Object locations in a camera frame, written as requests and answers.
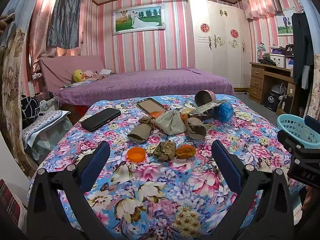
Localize orange plastic lid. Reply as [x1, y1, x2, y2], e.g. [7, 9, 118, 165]
[127, 147, 146, 161]

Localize pink mug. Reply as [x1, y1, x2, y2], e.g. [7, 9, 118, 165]
[194, 90, 217, 107]

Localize pink covered headboard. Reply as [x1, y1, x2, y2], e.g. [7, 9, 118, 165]
[39, 56, 105, 90]

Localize pink shiny curtain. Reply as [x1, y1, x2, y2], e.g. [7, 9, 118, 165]
[29, 0, 83, 72]

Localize hanging dark clothes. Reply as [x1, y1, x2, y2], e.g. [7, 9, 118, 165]
[291, 11, 314, 90]

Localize purple dotted bed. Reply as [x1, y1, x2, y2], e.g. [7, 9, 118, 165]
[54, 67, 235, 105]

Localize black white patterned bag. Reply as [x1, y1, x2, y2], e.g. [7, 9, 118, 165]
[21, 96, 41, 127]

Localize floral tablecloth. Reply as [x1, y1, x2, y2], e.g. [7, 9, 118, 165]
[27, 94, 304, 240]

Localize yellow duck plush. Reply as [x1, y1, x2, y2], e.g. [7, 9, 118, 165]
[72, 69, 85, 83]

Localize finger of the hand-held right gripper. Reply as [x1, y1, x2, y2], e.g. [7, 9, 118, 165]
[277, 129, 320, 155]
[304, 116, 320, 140]

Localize silver snack packet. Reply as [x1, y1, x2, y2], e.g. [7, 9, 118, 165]
[192, 100, 227, 118]

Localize olive cloth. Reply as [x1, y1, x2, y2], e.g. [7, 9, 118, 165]
[153, 141, 177, 161]

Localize white storage box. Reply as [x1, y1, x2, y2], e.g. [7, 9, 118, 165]
[267, 53, 287, 68]

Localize blue plastic bag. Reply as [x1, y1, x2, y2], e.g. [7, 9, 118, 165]
[215, 101, 234, 122]

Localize red plaid cloth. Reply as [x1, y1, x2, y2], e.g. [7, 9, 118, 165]
[0, 179, 28, 230]

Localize wooden desk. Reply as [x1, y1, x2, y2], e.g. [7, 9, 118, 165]
[249, 62, 297, 115]

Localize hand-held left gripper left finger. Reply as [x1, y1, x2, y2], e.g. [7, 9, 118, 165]
[27, 141, 115, 240]

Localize pile of clothes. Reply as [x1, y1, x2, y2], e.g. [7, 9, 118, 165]
[84, 69, 115, 79]

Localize grey hanging cloth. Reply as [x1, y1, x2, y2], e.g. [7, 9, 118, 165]
[47, 0, 82, 50]

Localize desk lamp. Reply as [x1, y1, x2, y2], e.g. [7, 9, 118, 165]
[257, 42, 266, 63]

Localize small framed photo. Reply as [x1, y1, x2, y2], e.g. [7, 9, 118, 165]
[276, 8, 294, 37]

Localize beige floral curtain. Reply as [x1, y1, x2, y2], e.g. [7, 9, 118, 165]
[307, 55, 320, 120]
[0, 29, 34, 178]

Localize pink floral window curtain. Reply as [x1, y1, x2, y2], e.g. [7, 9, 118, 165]
[241, 0, 283, 20]

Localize teal plastic basket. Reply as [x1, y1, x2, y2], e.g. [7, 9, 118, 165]
[277, 114, 313, 147]

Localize tan sock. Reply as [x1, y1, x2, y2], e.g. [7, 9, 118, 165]
[127, 124, 153, 143]

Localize framed wedding picture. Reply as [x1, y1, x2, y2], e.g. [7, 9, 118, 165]
[112, 4, 166, 36]

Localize white wardrobe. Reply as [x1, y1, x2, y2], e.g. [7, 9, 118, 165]
[186, 0, 253, 88]

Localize brown phone case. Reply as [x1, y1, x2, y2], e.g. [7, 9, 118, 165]
[137, 97, 168, 115]

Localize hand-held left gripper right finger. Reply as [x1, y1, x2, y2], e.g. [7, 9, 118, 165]
[207, 140, 294, 240]

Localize black paper bag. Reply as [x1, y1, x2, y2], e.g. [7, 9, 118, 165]
[264, 91, 280, 112]

